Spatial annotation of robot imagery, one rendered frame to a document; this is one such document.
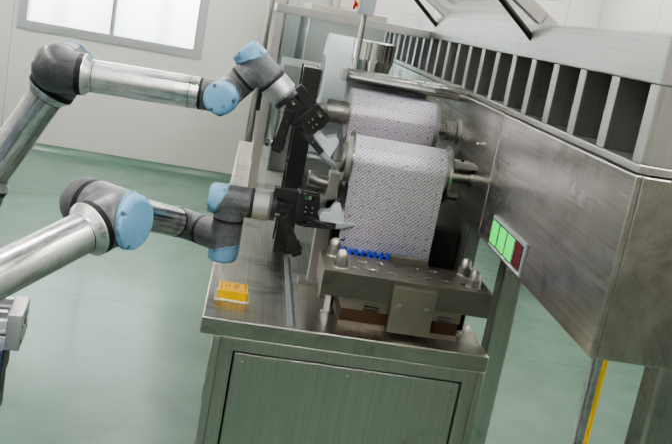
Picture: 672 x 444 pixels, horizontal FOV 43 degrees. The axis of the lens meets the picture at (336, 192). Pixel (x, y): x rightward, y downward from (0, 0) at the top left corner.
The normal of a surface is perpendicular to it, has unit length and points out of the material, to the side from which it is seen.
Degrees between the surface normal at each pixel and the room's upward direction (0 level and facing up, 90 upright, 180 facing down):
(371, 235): 90
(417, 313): 90
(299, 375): 90
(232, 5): 90
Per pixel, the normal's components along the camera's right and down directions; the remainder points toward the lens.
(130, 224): 0.89, 0.21
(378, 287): 0.07, 0.22
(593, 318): -0.98, -0.16
